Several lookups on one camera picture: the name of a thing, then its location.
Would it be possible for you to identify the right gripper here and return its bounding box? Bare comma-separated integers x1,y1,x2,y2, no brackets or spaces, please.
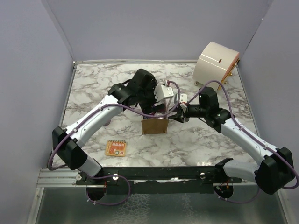
168,104,208,123

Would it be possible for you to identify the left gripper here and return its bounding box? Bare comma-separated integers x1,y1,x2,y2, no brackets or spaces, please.
137,80,165,115

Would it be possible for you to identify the purple can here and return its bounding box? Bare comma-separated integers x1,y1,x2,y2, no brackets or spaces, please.
154,112,167,119

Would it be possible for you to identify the canvas tote bag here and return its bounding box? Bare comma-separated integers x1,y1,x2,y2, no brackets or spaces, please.
130,93,180,135

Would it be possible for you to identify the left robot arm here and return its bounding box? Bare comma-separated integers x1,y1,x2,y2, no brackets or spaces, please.
52,69,159,184

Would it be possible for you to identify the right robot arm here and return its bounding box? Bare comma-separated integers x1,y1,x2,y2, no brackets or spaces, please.
169,87,295,195

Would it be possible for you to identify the orange spiral notebook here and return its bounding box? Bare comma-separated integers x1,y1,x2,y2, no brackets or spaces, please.
105,140,127,157

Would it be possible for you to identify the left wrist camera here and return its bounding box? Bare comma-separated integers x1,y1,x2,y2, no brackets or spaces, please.
154,81,174,102

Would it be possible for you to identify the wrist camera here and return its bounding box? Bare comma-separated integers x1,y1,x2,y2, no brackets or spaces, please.
154,81,174,102
179,94,188,112

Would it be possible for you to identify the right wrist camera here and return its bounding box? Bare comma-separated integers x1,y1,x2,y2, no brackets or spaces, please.
179,94,188,112

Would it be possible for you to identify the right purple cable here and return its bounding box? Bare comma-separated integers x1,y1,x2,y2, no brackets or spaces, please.
183,80,299,189

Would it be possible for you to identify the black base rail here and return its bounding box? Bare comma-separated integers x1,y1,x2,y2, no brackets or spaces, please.
76,166,241,195

